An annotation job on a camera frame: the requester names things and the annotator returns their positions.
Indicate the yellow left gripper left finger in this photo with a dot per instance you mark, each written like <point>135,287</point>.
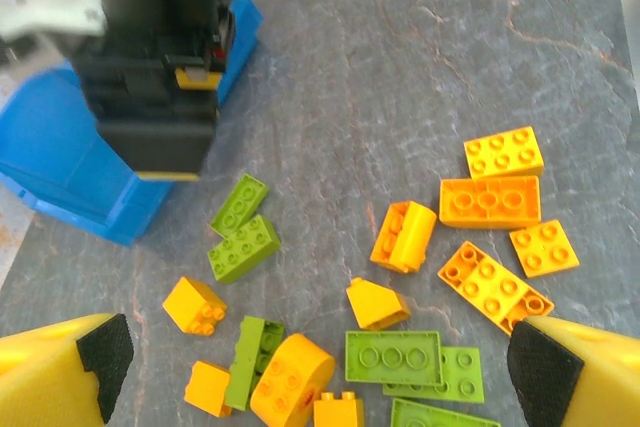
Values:
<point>45,377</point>

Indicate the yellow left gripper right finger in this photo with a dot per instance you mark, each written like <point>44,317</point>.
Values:
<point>590,377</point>

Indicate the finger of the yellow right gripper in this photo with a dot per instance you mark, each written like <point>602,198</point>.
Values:
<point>197,79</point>
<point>167,177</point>

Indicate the yellow sloped four-stud lego brick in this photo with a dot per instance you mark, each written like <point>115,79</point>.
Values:
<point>190,302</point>

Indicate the green lego plate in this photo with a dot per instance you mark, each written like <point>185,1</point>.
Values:
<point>462,377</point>

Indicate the yellow long sloped lego brick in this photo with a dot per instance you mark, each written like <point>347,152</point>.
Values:
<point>492,287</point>

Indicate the yellow small lego brick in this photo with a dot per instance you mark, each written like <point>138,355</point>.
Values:
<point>339,412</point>
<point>207,389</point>

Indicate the orange-yellow eight-stud lego brick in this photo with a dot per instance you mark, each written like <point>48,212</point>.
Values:
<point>490,202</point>

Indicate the yellow curved lego brick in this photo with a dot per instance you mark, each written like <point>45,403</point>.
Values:
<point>407,237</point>

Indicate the yellow oval lego brick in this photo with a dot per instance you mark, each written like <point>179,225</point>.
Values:
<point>292,382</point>

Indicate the yellow four-stud lego plate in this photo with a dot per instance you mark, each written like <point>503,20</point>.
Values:
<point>544,248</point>

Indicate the yellow six-stud lego brick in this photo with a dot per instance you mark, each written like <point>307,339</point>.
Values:
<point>502,152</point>

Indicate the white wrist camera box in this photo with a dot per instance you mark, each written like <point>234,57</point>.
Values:
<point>50,9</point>

